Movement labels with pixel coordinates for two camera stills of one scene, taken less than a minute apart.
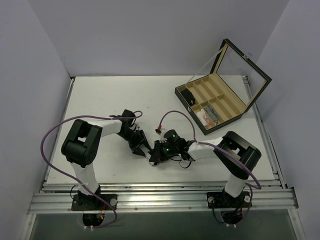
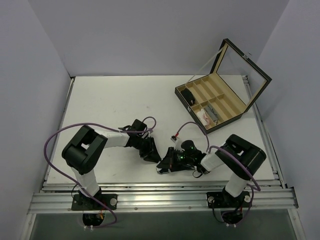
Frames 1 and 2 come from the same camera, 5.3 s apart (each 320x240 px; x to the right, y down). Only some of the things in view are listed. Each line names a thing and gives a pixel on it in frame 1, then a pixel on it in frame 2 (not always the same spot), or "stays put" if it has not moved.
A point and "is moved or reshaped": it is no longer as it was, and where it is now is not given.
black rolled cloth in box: x=188 y=96 stays put
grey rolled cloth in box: x=212 y=113 stays put
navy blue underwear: x=154 y=157 is moved or reshaped
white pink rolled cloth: x=203 y=118 stays put
